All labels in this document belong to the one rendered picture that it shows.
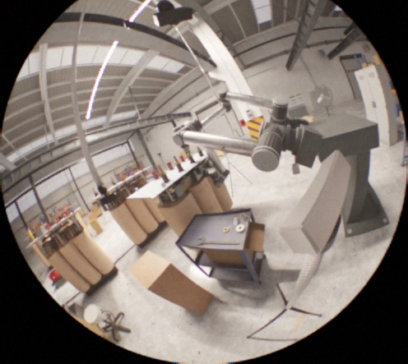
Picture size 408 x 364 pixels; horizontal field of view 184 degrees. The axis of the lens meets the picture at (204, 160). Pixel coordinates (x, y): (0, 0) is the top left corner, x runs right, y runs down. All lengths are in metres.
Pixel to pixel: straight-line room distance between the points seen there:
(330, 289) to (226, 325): 1.07
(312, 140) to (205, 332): 2.06
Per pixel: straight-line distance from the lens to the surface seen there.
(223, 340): 1.72
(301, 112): 9.51
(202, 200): 1.84
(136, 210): 2.99
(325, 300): 1.71
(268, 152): 0.80
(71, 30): 3.48
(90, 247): 2.92
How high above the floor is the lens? 1.64
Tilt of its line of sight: 10 degrees down
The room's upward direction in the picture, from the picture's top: 25 degrees counter-clockwise
